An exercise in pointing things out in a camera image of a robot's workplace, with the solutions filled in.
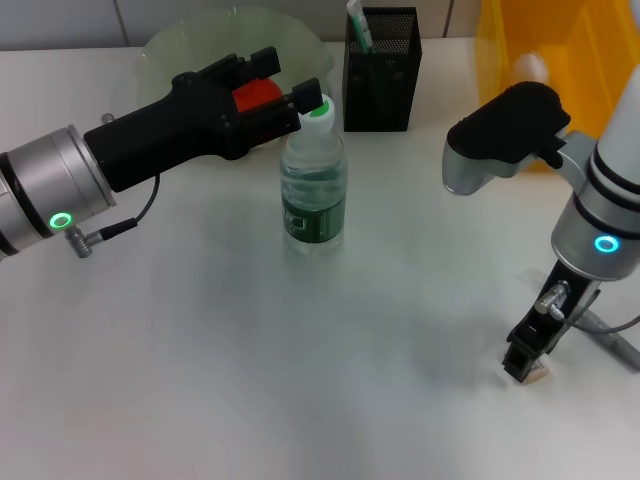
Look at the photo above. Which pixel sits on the silver grey pen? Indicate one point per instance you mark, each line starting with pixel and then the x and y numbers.
pixel 617 345

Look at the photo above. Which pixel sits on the black mesh pen holder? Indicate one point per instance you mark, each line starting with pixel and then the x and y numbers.
pixel 380 95

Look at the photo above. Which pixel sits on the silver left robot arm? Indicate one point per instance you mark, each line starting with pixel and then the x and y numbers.
pixel 45 185

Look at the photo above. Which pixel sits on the white paper ball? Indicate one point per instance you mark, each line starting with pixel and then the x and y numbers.
pixel 530 66

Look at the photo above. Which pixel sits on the green utility knife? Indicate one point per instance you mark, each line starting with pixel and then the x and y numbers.
pixel 361 25

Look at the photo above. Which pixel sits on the beige eraser with barcode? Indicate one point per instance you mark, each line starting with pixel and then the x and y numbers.
pixel 537 375

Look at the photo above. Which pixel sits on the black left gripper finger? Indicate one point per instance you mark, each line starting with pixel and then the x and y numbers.
pixel 307 95
pixel 265 62

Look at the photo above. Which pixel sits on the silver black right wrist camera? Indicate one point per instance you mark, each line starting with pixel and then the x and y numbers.
pixel 510 120

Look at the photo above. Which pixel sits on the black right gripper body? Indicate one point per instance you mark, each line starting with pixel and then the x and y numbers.
pixel 582 292

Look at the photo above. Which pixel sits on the clear green-label water bottle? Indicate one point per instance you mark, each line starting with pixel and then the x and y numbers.
pixel 315 200

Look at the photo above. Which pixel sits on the yellow plastic bin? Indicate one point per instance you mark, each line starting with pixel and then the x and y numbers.
pixel 550 20

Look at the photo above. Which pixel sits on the green glass fruit plate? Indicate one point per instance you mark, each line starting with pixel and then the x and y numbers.
pixel 200 40

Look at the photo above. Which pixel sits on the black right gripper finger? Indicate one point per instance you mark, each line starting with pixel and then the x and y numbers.
pixel 517 360

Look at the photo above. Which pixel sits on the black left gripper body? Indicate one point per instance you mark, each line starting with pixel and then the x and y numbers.
pixel 165 135

